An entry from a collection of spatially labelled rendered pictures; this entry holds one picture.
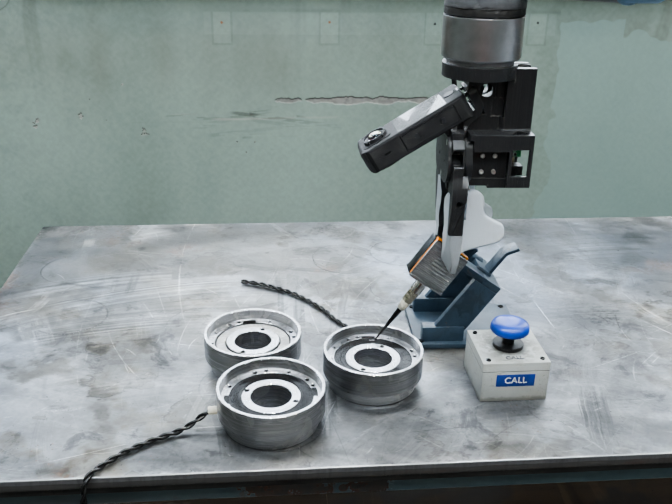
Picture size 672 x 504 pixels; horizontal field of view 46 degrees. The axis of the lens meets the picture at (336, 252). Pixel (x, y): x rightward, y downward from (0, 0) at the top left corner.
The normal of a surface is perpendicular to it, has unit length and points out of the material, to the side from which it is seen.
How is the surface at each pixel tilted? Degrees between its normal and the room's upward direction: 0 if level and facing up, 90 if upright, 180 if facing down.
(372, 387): 90
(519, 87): 90
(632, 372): 0
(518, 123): 90
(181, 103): 90
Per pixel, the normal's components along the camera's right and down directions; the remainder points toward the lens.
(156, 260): 0.02, -0.91
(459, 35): -0.69, 0.28
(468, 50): -0.43, 0.36
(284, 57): 0.08, 0.40
